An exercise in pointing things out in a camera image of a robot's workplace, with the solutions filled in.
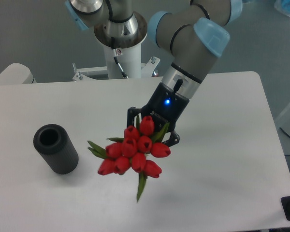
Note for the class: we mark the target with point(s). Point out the black ribbed cylindrical vase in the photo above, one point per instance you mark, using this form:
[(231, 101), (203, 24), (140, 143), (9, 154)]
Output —
[(54, 145)]

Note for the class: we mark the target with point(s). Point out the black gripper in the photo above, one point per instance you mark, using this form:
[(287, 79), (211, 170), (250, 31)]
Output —
[(164, 106)]

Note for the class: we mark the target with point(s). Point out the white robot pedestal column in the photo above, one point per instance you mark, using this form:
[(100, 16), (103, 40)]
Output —
[(128, 58)]

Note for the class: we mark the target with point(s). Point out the red tulip bouquet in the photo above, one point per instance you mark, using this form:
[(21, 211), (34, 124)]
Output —
[(131, 151)]

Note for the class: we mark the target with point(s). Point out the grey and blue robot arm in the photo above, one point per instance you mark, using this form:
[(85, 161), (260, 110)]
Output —
[(195, 37)]

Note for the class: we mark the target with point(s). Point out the metal base mounting frame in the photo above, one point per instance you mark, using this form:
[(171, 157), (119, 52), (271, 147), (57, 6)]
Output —
[(104, 71)]

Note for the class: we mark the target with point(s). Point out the white chair back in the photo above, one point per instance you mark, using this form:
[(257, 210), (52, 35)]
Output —
[(16, 74)]

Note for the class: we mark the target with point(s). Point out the blue plastic bag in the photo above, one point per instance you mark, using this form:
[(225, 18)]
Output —
[(283, 6)]

